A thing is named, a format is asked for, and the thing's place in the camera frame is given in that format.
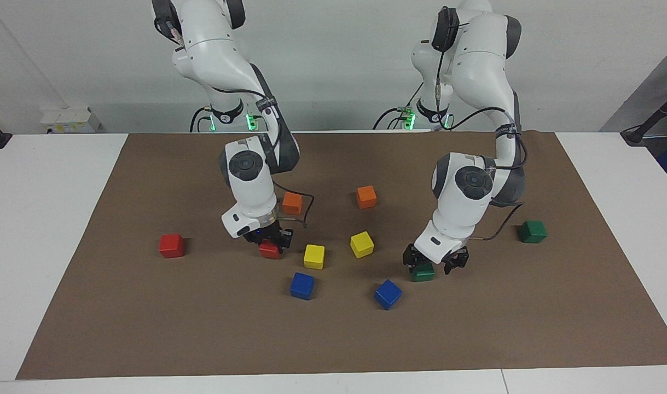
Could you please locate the red wooden cube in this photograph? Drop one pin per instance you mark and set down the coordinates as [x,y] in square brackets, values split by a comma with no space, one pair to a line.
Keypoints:
[172,245]
[270,251]

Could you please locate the white power strip box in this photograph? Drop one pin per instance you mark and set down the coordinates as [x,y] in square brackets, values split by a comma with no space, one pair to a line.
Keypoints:
[70,120]

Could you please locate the blue wooden cube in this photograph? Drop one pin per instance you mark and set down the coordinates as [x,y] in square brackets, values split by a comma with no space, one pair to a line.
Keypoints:
[387,294]
[302,285]

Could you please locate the green wooden cube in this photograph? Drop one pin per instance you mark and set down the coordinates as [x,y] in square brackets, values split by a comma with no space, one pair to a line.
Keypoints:
[422,273]
[532,231]

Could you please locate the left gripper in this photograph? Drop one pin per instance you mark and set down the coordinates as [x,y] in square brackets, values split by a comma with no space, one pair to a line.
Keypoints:
[440,243]

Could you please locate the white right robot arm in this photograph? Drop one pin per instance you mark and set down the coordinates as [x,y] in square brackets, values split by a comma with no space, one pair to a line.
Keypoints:
[218,54]

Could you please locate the yellow wooden cube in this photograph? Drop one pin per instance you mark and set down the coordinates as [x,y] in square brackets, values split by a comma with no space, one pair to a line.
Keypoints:
[361,244]
[314,256]

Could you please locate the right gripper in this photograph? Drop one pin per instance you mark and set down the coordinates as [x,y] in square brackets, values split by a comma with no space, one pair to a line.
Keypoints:
[248,220]

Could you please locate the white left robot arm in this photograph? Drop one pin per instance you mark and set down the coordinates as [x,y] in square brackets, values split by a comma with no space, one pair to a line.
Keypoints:
[475,54]

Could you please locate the black stand with pole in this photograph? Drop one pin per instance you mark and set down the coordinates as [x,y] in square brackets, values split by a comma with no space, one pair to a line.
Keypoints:
[648,123]

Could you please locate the brown paper table mat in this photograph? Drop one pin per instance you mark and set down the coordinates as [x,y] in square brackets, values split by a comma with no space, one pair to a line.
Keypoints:
[333,339]

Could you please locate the orange wooden cube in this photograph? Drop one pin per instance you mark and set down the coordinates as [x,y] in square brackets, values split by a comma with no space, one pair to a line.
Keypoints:
[366,197]
[293,203]

